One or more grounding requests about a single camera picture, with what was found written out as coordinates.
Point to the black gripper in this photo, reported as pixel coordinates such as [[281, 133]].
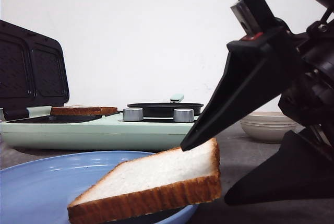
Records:
[[259, 70]]

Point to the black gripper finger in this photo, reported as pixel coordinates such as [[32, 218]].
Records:
[[298, 170]]

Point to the beige ceramic bowl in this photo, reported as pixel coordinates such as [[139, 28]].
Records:
[[267, 127]]

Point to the white bread slice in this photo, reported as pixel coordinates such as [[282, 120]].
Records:
[[167, 180], [82, 110]]

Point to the breakfast maker hinged lid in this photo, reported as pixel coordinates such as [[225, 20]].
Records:
[[33, 72]]

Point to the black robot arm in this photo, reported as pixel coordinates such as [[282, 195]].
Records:
[[270, 61]]

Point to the mint green breakfast maker base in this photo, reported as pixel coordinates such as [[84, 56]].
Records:
[[44, 131]]

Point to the right silver control knob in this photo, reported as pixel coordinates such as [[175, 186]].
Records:
[[185, 115]]

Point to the silver control knob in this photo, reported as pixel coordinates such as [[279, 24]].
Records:
[[133, 114], [185, 115]]

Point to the left silver control knob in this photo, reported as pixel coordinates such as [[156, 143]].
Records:
[[133, 114]]

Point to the blue plate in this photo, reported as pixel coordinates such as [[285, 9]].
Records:
[[39, 191]]

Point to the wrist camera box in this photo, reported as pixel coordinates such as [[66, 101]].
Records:
[[255, 17]]

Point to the black frying pan green handle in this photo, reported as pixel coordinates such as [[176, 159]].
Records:
[[166, 109]]

